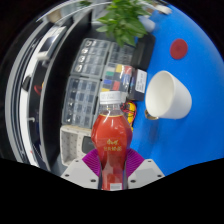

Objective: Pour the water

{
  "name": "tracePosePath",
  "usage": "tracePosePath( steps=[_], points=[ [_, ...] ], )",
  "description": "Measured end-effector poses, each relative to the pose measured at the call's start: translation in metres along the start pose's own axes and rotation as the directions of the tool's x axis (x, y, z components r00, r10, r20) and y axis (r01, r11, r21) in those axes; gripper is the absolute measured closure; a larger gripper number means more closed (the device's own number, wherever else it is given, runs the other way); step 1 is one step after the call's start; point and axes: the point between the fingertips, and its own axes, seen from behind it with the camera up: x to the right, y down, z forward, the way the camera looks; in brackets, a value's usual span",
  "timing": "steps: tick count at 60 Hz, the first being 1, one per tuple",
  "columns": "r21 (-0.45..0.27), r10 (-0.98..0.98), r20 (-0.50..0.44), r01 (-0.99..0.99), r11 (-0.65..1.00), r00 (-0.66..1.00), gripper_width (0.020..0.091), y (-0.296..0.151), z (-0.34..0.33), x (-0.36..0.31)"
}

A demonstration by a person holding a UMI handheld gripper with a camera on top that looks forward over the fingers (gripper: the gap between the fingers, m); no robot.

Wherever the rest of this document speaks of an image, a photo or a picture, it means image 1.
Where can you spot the yellow multimeter red leads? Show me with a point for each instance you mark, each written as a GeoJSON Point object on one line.
{"type": "Point", "coordinates": [131, 108]}

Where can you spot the white perforated storage bin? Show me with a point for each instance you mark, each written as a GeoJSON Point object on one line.
{"type": "Point", "coordinates": [70, 143]}

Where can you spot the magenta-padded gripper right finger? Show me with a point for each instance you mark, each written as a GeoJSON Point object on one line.
{"type": "Point", "coordinates": [148, 173]}

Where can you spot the black box white label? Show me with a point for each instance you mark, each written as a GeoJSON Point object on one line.
{"type": "Point", "coordinates": [140, 81]}

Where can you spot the grey small-parts drawer cabinet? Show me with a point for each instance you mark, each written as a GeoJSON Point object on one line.
{"type": "Point", "coordinates": [80, 101]}
{"type": "Point", "coordinates": [90, 58]}
{"type": "Point", "coordinates": [121, 54]}

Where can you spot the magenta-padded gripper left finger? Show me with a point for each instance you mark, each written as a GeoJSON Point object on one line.
{"type": "Point", "coordinates": [78, 173]}

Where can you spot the clear organizer box colourful parts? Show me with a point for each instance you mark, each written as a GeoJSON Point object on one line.
{"type": "Point", "coordinates": [116, 76]}

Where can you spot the flat round red coaster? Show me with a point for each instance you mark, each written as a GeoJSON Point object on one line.
{"type": "Point", "coordinates": [179, 49]}

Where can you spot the black workbench shelf unit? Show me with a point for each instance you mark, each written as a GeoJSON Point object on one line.
{"type": "Point", "coordinates": [50, 110]}

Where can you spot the green potted plant white pot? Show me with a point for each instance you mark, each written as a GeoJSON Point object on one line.
{"type": "Point", "coordinates": [125, 23]}

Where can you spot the red drink bottle white cap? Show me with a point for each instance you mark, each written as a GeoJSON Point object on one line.
{"type": "Point", "coordinates": [111, 140]}

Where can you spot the black rounded speaker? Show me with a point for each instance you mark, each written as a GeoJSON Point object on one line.
{"type": "Point", "coordinates": [87, 145]}

